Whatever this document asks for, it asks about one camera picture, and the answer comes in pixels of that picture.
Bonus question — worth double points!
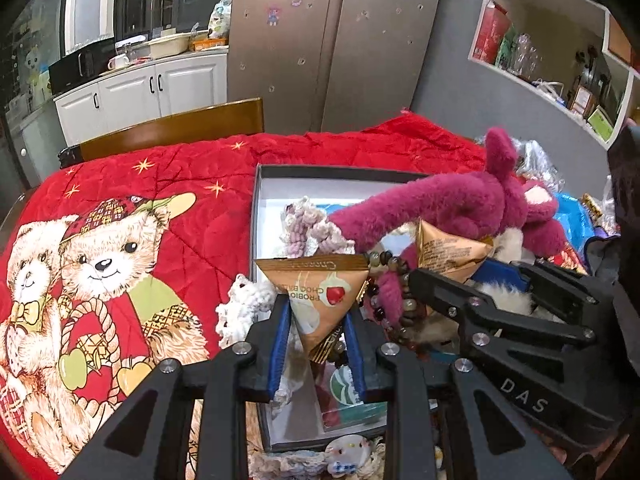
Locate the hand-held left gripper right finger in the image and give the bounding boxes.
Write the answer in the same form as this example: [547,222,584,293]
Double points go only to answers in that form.
[345,307,571,480]

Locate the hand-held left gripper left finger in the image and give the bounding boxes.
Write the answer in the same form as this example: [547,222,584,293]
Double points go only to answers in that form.
[60,302,293,480]

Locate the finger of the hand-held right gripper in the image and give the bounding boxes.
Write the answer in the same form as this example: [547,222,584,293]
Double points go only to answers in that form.
[472,257,601,311]
[409,267,598,361]

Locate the triangular brown snack packet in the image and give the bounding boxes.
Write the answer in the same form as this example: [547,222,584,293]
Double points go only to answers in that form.
[415,219,496,286]
[255,255,371,363]

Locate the brown bead bracelet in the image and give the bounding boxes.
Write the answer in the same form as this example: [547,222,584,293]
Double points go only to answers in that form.
[364,249,428,358]

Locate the pink plush toy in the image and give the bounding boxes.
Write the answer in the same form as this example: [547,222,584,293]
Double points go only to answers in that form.
[327,127,563,323]

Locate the shallow black gift box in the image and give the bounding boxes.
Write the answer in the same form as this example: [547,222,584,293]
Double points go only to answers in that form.
[247,162,436,453]

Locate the green white sachet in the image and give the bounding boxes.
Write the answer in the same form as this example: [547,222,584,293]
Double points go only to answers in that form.
[320,360,388,431]

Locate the blue plastic bag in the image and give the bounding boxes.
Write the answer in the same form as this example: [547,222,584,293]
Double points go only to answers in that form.
[550,192,596,251]

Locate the white cartoon hair clip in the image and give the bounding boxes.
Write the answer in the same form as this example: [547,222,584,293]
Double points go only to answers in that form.
[325,436,373,478]

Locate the cream crochet scrunchie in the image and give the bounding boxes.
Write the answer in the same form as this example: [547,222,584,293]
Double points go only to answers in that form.
[247,447,386,480]

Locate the clear plastic bag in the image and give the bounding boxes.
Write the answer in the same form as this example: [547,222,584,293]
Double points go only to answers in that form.
[515,140,566,191]

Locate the purple white crochet scrunchie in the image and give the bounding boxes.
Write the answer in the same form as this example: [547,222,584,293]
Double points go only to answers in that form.
[279,199,357,261]

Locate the green labelled box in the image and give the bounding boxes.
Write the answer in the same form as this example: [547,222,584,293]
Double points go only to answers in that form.
[587,105,616,141]

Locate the red printed blanket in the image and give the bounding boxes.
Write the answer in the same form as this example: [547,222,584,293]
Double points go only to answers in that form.
[0,110,601,480]

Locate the clear glass cups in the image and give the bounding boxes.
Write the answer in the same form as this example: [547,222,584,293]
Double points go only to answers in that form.
[510,34,543,78]

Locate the red box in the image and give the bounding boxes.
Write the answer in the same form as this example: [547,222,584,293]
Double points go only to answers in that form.
[472,2,511,63]

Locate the silver double-door refrigerator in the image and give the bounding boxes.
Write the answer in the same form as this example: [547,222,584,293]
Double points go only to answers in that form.
[227,0,446,133]

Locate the white kitchen cabinet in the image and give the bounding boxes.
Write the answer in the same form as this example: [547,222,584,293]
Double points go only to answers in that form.
[52,50,230,133]

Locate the cream basin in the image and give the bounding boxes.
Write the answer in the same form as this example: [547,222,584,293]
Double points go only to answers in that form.
[147,34,193,58]

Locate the black microwave oven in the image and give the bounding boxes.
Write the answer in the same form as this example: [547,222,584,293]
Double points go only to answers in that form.
[47,47,118,96]

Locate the glass sliding door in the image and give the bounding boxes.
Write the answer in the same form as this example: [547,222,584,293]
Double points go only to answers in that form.
[0,0,66,126]

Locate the white wall shelf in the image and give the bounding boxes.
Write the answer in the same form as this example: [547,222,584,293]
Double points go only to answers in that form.
[467,0,640,151]

